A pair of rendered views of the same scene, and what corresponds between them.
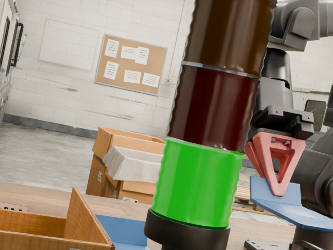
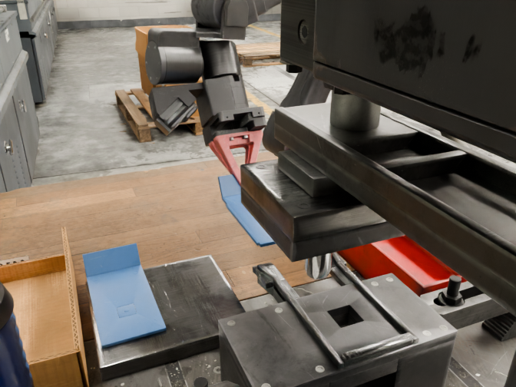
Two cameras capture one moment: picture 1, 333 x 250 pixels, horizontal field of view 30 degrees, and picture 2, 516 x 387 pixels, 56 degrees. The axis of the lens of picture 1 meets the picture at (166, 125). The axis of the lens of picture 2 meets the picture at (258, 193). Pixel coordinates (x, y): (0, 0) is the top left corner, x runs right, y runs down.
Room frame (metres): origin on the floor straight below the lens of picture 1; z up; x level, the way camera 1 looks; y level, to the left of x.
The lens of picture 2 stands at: (0.16, -0.11, 1.29)
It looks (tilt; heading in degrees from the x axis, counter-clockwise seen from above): 26 degrees down; 354
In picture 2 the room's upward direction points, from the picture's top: straight up
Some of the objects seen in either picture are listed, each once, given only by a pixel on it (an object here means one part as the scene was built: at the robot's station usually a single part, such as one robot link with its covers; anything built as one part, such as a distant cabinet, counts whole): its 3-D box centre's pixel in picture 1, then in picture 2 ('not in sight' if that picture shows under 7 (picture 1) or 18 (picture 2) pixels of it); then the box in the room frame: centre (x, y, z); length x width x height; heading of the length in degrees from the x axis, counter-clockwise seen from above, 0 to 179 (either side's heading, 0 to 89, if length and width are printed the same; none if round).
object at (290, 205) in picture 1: (301, 203); (262, 203); (0.71, -0.17, 1.01); 0.15 x 0.07 x 0.03; 16
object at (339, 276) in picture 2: not in sight; (336, 268); (0.61, -0.24, 0.98); 0.07 x 0.02 x 0.01; 17
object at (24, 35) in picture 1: (15, 46); not in sight; (7.72, 2.03, 1.27); 0.23 x 0.18 x 0.38; 103
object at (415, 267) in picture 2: not in sight; (395, 245); (0.72, -0.36, 0.93); 0.25 x 0.12 x 0.06; 17
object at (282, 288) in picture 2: not in sight; (304, 325); (0.52, -0.19, 0.98); 0.13 x 0.01 x 0.03; 17
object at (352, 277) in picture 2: not in sight; (372, 305); (0.54, -0.26, 0.98); 0.13 x 0.01 x 0.03; 17
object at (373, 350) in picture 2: not in sight; (376, 357); (0.47, -0.24, 0.98); 0.07 x 0.01 x 0.03; 107
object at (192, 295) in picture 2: not in sight; (164, 308); (0.64, -0.04, 0.91); 0.17 x 0.16 x 0.02; 107
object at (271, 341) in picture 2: not in sight; (335, 329); (0.51, -0.22, 0.98); 0.20 x 0.10 x 0.01; 107
